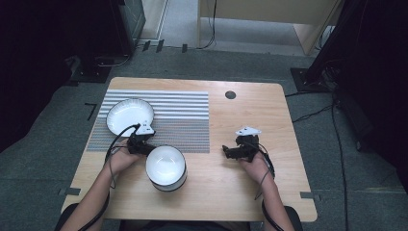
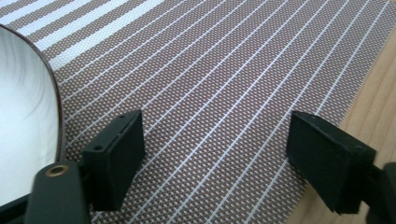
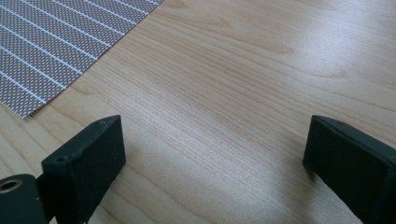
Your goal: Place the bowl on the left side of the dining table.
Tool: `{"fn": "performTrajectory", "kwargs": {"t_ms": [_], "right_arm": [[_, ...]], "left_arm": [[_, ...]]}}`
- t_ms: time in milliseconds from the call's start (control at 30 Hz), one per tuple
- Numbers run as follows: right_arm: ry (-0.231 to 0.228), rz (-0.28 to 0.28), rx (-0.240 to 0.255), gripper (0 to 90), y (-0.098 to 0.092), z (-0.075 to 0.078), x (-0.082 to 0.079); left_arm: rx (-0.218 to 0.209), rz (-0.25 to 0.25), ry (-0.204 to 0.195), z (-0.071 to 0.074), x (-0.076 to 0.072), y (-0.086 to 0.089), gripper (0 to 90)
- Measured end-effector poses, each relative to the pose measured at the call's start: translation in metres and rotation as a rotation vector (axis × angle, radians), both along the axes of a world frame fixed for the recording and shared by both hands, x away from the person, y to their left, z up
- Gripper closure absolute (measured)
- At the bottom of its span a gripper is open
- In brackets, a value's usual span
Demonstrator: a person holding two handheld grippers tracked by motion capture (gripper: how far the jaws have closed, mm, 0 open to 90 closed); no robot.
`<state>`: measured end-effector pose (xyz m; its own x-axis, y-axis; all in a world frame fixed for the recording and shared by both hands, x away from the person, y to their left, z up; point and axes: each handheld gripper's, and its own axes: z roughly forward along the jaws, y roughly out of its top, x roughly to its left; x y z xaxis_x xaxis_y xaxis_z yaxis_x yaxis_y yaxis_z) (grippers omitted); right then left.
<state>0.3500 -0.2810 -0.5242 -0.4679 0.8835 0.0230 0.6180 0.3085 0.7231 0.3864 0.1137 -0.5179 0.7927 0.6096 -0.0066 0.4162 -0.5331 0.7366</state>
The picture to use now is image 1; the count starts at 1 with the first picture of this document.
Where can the white round plate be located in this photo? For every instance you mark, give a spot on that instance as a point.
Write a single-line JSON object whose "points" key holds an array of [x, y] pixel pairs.
{"points": [[125, 115]]}

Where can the round grey table grommet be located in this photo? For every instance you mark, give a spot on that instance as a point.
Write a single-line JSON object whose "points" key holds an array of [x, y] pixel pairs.
{"points": [[230, 95]]}

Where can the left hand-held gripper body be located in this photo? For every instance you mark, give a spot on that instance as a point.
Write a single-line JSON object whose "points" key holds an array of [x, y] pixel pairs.
{"points": [[136, 144]]}

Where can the grey striped placemat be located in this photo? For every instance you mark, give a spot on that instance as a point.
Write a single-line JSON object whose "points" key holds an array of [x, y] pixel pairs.
{"points": [[179, 128]]}

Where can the person's right hand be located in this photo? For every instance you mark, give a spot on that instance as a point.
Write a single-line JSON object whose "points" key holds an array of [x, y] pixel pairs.
{"points": [[260, 168]]}

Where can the light wooden desk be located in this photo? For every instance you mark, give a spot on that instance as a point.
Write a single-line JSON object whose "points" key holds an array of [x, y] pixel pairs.
{"points": [[256, 11]]}

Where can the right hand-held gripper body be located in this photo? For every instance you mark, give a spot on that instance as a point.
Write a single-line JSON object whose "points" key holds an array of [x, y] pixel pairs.
{"points": [[248, 146]]}

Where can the dark cabinet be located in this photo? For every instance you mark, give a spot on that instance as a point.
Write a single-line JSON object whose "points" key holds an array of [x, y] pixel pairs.
{"points": [[131, 22]]}

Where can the black stand base plate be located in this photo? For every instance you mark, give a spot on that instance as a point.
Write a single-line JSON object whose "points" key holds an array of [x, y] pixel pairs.
{"points": [[304, 82], [91, 73]]}

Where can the dark curtain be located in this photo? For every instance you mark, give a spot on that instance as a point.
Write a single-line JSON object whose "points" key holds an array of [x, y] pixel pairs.
{"points": [[35, 64], [378, 80]]}

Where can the black corner tape mark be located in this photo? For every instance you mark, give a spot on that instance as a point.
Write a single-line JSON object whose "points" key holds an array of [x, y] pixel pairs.
{"points": [[93, 110]]}

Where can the grey floor tape strip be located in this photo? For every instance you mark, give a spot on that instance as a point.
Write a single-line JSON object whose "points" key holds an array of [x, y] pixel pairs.
{"points": [[308, 195], [72, 191]]}

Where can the person's left hand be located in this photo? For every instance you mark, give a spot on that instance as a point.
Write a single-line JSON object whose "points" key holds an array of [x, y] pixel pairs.
{"points": [[120, 160]]}

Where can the black floor tape strip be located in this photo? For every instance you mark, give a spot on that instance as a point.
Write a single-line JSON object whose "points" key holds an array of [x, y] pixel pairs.
{"points": [[184, 48], [160, 46], [146, 45]]}

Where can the person's dark trousers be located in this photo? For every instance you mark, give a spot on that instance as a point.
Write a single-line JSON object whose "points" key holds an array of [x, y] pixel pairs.
{"points": [[179, 226]]}

